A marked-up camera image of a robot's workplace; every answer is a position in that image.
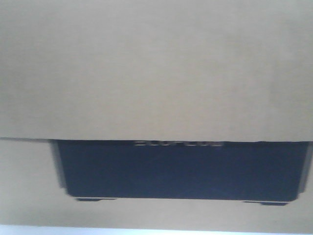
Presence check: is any brown cardboard box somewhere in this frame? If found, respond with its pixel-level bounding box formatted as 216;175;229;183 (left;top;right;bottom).
0;0;313;234

